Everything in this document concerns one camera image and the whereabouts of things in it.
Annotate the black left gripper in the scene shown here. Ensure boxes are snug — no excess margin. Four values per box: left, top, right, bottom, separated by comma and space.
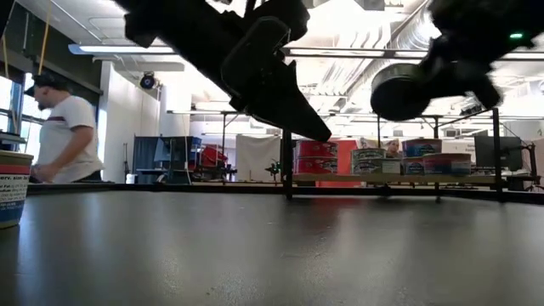
220, 16, 332, 144

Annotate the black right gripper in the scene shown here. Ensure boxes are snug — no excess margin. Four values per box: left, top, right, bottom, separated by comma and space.
414, 36, 511, 93

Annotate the green label can silver lid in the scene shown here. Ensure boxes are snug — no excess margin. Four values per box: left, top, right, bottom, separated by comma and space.
351, 159, 402, 176
370, 63, 431, 123

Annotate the red white blue label can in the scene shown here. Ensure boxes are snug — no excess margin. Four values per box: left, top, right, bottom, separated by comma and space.
400, 156, 425, 176
0, 150, 35, 230

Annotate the wooden shelf board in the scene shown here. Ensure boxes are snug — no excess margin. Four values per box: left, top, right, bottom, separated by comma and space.
292, 173, 498, 184

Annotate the white cloth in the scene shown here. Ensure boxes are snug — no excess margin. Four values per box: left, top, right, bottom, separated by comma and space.
235, 134, 282, 184

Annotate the orange red cloth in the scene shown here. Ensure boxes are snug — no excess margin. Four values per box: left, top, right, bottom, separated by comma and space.
316, 138, 360, 189

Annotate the ceiling light bar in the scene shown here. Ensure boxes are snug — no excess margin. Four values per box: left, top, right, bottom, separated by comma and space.
282, 47, 544, 61

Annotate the patterned cloth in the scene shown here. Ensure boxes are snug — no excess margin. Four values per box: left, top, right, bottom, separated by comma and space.
359, 136, 386, 150

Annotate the person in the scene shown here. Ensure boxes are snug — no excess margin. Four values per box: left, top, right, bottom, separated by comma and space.
384, 139, 401, 159
23, 71, 105, 184

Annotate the red box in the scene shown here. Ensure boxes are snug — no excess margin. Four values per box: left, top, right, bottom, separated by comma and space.
199, 144, 230, 169

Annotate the dark background monitor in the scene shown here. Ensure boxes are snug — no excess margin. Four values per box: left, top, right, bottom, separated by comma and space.
473, 135, 524, 173

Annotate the black table mat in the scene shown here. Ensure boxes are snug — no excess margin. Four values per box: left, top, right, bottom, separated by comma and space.
0, 189, 544, 306

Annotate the black round spotlight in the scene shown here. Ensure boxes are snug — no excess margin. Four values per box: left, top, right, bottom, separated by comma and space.
139, 71, 157, 91

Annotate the long ceiling light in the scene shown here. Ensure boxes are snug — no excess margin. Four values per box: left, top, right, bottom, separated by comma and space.
67, 42, 176, 56

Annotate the yellow pole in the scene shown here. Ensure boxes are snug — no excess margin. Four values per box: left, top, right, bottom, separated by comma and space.
37, 0, 53, 77

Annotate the large window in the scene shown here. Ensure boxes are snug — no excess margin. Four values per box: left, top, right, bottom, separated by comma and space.
0, 74, 101, 171

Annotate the black metal shelf frame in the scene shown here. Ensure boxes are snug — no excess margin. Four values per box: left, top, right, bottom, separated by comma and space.
281, 105, 502, 201

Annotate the silver ventilation duct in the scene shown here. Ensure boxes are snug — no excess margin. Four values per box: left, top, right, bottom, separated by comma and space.
316, 8, 430, 133

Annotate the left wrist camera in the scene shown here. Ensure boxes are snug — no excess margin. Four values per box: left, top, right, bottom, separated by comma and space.
253, 0, 312, 43

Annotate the black metal rig frame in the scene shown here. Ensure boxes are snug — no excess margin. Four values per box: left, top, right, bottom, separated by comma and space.
25, 180, 544, 205

